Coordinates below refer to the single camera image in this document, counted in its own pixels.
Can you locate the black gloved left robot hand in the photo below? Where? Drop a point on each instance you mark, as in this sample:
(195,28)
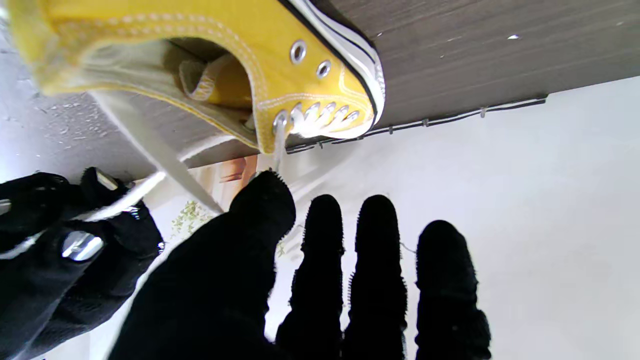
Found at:
(210,290)

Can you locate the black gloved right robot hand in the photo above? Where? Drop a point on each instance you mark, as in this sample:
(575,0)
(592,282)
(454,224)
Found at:
(40,290)

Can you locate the white shoelace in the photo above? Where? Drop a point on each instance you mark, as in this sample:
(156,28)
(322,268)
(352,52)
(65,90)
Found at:
(160,155)

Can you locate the yellow canvas sneaker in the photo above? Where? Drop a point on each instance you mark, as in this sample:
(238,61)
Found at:
(150,20)

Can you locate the green plant in terracotta pot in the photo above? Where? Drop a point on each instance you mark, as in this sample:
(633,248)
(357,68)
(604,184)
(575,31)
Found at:
(235,175)

